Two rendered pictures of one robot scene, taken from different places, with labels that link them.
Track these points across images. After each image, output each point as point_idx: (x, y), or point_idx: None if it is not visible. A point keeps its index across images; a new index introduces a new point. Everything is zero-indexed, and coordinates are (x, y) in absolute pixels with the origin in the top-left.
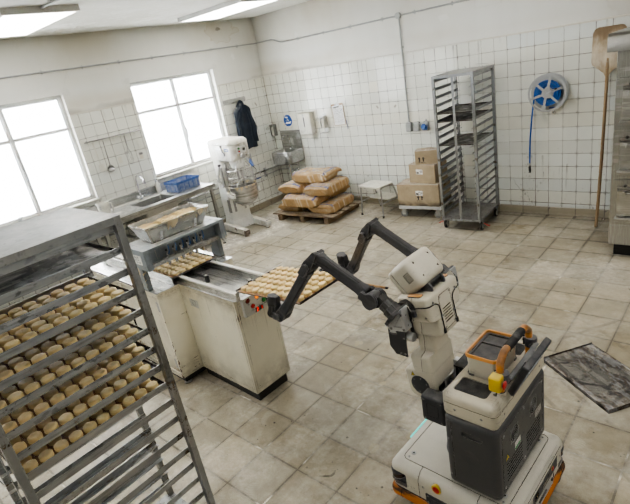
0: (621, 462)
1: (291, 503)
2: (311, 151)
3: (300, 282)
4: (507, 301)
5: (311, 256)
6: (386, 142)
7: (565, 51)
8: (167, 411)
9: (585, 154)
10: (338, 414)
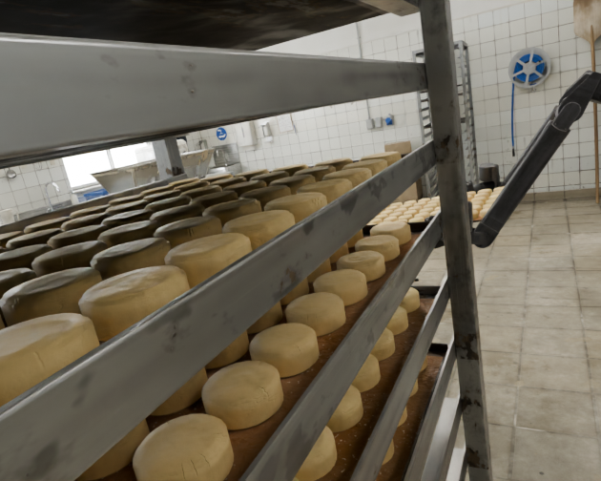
0: None
1: None
2: (251, 165)
3: (547, 150)
4: (583, 271)
5: (590, 80)
6: (342, 144)
7: (543, 24)
8: None
9: (571, 131)
10: (491, 439)
